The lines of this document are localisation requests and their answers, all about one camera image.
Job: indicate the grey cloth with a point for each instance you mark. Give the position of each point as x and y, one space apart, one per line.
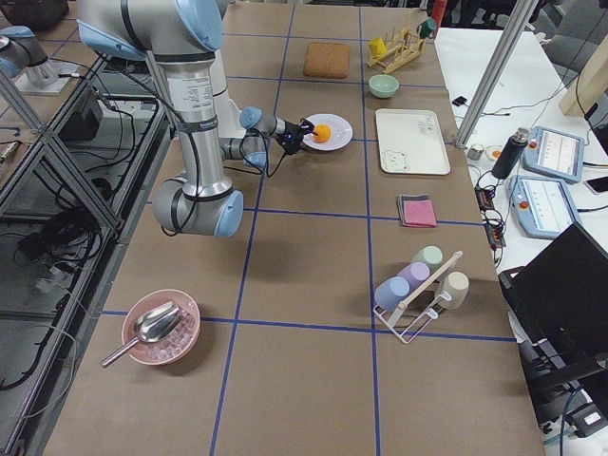
402 198

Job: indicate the purple cup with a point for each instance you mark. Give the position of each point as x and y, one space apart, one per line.
415 274

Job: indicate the small black device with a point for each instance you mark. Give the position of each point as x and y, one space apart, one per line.
459 101

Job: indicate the pink cloth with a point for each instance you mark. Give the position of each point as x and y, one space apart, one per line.
418 213

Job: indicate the black laptop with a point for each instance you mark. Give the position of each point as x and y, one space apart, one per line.
560 300

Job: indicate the cream bear tray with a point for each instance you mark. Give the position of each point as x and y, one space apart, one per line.
410 142

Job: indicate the near teach pendant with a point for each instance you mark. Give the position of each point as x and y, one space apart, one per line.
543 206

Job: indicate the white round plate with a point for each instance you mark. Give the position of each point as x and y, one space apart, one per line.
341 132

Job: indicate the yellow mug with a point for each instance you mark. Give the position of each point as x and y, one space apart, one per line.
377 47

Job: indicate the orange fruit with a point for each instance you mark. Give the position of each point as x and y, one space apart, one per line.
322 133

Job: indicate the dark green mug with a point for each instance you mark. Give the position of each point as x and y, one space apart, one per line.
426 29

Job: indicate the teach pendant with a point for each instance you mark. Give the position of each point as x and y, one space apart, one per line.
554 154
543 206

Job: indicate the beige cup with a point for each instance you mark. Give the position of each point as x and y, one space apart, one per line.
456 284

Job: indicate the white wire cup rack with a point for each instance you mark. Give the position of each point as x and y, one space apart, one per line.
421 307

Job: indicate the black water bottle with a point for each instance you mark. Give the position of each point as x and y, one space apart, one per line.
510 154

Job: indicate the mint green bowl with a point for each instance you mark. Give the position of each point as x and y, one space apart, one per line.
383 86

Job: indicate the far teach pendant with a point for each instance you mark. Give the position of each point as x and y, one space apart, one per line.
554 154

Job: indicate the pink bowl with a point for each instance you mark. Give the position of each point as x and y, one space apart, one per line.
173 336

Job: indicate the wooden cutting board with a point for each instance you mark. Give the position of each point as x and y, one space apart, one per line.
327 60

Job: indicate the blue cup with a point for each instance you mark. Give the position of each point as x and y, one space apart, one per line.
391 292

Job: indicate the red cylinder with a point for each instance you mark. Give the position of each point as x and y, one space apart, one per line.
438 11

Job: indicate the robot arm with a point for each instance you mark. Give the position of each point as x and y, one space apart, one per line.
20 50
184 39

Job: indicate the metal scoop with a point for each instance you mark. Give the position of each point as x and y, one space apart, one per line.
150 327

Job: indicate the smartphone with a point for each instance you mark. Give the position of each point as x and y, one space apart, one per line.
598 185

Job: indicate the fried egg toy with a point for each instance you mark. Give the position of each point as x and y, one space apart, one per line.
493 152

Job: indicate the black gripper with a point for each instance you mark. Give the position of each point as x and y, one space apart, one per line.
293 131

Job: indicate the wooden peg drying rack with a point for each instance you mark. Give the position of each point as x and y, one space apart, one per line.
403 47

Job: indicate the aluminium frame post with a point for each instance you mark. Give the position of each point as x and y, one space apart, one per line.
508 40

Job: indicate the small metal cup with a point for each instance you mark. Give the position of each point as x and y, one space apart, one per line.
475 151

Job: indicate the green cup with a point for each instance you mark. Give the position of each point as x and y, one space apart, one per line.
430 255

